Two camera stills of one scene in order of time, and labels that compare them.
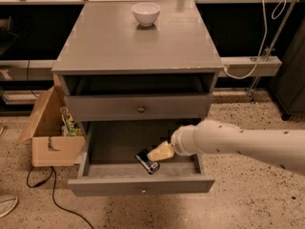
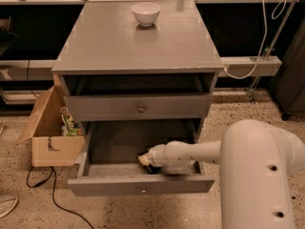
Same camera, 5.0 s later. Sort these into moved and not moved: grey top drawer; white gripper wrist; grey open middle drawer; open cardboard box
Moved: white gripper wrist
Not moved: grey open middle drawer; grey top drawer; open cardboard box
